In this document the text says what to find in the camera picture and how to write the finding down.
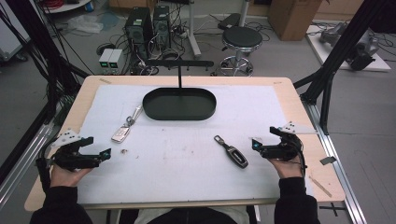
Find narrow black computer tower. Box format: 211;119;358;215
152;5;172;50

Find white floor board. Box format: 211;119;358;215
305;24;392;73

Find black round stool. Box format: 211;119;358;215
217;25;264;77

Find white round table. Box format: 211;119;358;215
42;0;92;14

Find aluminium rail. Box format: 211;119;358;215
302;101;369;224
0;122;55;204

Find long tan tape strip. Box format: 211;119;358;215
308;175;333;199

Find silver car key with strap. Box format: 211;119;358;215
110;105;144;144

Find person's right hand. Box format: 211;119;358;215
269;157;305;180

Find white desk leg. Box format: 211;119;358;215
186;0;203;59

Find grey bench power supply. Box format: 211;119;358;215
98;48;115;71
108;49;124;71

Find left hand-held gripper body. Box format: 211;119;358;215
50;129;104;172

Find dark grey flat piece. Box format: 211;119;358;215
318;156;338;166

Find white foam mat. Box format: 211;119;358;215
76;84;314;205

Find cardboard box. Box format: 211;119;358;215
267;0;323;42

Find clear plastic bag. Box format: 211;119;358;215
65;14;105;35

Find black car key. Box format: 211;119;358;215
213;134;249;170

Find black key stand with tray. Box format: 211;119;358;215
142;59;218;121

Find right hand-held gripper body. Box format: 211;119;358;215
261;120;318;161

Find large black computer tower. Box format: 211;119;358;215
124;7;154;62

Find left hand-held gripper cable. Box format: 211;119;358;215
35;144;57;194

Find small grey machine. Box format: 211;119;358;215
318;21;347;45

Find person's left hand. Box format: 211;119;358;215
49;163;92;189

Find black floor pad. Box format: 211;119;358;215
217;12;242;31

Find person's torso and lap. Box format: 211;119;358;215
118;205;260;224

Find black metal frame post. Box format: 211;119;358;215
0;0;92;125
293;0;396;135

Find right hand-held gripper cable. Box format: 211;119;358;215
289;133;308;179

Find large grey and black machine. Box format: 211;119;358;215
345;30;381;72

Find hand-held gripper cable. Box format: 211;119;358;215
289;133;308;179
35;144;57;194

